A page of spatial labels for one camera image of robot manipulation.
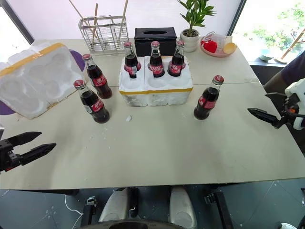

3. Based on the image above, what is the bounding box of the clear plastic measuring cup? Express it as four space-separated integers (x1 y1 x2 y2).
209 31 234 53

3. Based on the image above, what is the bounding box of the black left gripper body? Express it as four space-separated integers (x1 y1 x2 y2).
0 139 24 173

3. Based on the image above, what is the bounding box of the silver robot leg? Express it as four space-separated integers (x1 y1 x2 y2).
168 186 198 229
98 187 131 223

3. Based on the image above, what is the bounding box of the white floor cable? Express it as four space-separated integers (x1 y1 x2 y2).
63 194 84 229

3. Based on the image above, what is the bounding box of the purple round mat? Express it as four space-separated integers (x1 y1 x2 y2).
0 49 86 116

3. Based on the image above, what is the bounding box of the wooden easel frame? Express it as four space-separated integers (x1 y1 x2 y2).
273 30 305 64

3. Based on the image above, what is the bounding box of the silver right robot leg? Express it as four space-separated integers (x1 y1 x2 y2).
168 186 198 229

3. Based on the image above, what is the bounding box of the pale green bowl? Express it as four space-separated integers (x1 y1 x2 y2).
259 48 272 62

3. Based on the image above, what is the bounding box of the white styrofoam lid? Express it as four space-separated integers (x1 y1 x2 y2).
0 42 87 120

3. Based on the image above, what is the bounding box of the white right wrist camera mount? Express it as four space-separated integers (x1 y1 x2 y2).
284 78 305 131

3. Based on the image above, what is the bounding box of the silver metal wire rack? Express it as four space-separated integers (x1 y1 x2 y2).
78 14 131 53

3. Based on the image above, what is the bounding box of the green leafy plant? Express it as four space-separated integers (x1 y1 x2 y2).
177 0 217 37

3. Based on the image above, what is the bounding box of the black table leg frame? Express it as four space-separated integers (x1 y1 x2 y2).
202 187 234 229
80 196 99 227

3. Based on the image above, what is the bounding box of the white styrofoam bottle tray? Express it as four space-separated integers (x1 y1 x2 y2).
118 55 194 107

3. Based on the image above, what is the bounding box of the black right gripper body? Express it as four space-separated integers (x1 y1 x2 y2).
282 93 300 125

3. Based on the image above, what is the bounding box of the thin wooden stick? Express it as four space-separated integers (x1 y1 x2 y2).
118 0 129 37
93 3 99 39
69 0 96 37

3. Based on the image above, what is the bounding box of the white ribbed plant pot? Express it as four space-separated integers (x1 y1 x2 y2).
179 29 201 53

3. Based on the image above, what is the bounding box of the black tissue box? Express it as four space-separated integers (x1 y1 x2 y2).
133 26 178 57

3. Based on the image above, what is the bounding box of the pink round tray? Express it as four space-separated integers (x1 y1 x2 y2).
199 35 236 58

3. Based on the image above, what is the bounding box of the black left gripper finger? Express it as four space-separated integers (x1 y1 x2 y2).
6 131 42 147
20 143 57 167

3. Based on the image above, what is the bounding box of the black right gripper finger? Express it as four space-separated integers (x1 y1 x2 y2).
264 92 287 106
247 107 285 130

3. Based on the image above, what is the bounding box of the person's dark navy sleeve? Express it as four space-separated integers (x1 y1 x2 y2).
280 51 305 87

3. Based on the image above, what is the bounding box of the dark rounded robot torso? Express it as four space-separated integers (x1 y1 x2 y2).
94 219 182 229

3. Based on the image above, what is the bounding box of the small yellow cup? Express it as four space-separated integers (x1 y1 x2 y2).
223 42 237 54

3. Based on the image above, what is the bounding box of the silver left robot leg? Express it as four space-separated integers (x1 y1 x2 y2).
98 187 131 223

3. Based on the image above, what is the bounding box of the glass cola bottle red cap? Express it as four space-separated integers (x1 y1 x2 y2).
167 40 187 78
73 79 111 124
81 53 113 100
193 74 225 121
148 41 166 78
122 41 142 79

